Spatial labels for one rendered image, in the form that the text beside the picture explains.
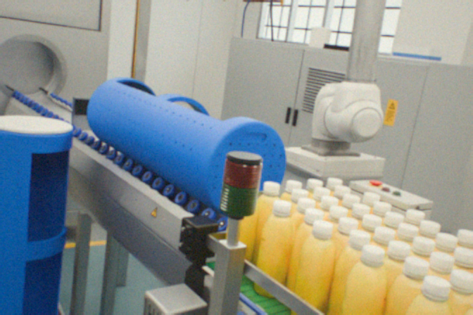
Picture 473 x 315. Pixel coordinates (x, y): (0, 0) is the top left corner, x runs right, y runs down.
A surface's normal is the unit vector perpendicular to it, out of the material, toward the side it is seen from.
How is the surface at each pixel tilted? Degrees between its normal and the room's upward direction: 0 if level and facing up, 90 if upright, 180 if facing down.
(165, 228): 70
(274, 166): 90
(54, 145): 90
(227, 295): 90
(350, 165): 90
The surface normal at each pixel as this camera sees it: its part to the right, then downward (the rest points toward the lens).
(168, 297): 0.13, -0.96
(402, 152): -0.86, 0.00
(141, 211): -0.72, -0.29
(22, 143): 0.16, 0.26
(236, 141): 0.58, 0.27
